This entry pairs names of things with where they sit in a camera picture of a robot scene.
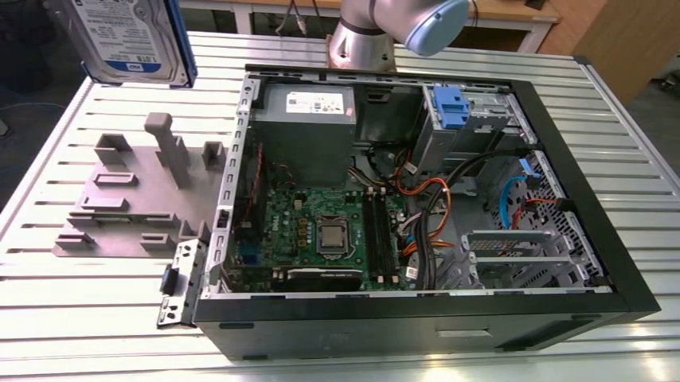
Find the hard disk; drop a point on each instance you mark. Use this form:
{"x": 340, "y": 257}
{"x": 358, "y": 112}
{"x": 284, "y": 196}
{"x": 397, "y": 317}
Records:
{"x": 127, "y": 44}

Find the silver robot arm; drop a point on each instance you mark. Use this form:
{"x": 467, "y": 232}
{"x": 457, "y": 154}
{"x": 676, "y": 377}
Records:
{"x": 361, "y": 51}

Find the metal disk bay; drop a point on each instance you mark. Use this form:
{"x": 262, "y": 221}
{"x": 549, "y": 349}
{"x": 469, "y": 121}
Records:
{"x": 523, "y": 259}

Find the CPU socket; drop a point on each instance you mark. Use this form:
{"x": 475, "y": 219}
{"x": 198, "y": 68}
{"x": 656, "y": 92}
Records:
{"x": 332, "y": 218}

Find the green motherboard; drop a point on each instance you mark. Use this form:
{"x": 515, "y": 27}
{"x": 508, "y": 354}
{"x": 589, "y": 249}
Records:
{"x": 286, "y": 207}

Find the silver CPU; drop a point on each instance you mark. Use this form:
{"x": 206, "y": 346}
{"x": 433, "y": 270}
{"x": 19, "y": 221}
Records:
{"x": 333, "y": 238}

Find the grey power supply unit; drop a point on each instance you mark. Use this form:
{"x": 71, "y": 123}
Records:
{"x": 302, "y": 151}

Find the black RAM slot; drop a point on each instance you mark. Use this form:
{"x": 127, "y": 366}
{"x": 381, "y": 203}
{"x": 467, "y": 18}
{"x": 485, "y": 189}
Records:
{"x": 374, "y": 238}

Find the black graphics card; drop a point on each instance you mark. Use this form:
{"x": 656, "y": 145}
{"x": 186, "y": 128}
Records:
{"x": 318, "y": 280}

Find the metal optical drive cage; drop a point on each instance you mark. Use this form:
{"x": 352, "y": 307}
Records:
{"x": 447, "y": 147}

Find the blue expansion slot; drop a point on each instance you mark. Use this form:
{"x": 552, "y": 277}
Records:
{"x": 250, "y": 254}

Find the blue plastic drive latch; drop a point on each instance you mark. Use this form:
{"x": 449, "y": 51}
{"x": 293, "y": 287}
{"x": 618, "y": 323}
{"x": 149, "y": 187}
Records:
{"x": 449, "y": 107}

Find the grey parts rack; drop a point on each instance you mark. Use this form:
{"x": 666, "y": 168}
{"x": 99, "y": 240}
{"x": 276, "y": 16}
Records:
{"x": 159, "y": 207}

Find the black PC case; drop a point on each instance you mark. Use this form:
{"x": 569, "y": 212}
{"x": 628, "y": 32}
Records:
{"x": 372, "y": 330}

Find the long white framed desk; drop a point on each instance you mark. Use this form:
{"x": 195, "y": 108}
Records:
{"x": 242, "y": 22}

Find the wooden cabinet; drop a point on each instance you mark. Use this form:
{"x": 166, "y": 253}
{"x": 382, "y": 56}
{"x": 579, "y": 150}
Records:
{"x": 627, "y": 40}

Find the office chair base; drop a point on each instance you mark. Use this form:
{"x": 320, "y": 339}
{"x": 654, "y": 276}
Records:
{"x": 671, "y": 81}

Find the metal slot retainer bracket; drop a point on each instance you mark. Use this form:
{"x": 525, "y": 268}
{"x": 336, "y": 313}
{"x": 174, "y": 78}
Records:
{"x": 187, "y": 254}

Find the black blue bracket latch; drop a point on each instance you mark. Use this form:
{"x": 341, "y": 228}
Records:
{"x": 169, "y": 280}

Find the wooden desk white frame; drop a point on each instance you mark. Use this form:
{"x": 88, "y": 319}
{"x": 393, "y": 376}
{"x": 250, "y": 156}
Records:
{"x": 520, "y": 12}

